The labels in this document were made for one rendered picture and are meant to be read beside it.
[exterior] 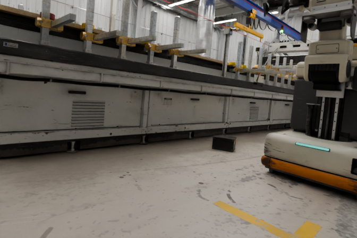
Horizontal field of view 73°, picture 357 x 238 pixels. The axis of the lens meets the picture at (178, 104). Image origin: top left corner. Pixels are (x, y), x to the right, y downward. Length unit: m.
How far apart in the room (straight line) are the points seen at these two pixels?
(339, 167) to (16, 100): 1.94
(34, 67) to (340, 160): 1.78
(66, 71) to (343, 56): 1.62
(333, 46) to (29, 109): 1.92
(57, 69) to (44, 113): 0.37
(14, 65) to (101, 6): 8.59
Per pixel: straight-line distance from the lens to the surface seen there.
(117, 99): 2.04
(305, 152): 1.67
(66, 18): 1.37
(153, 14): 1.97
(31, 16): 1.76
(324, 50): 1.74
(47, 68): 1.59
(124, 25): 1.80
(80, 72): 1.65
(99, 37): 1.60
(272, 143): 1.74
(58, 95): 1.85
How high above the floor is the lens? 0.51
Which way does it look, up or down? 3 degrees down
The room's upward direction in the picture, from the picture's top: 5 degrees clockwise
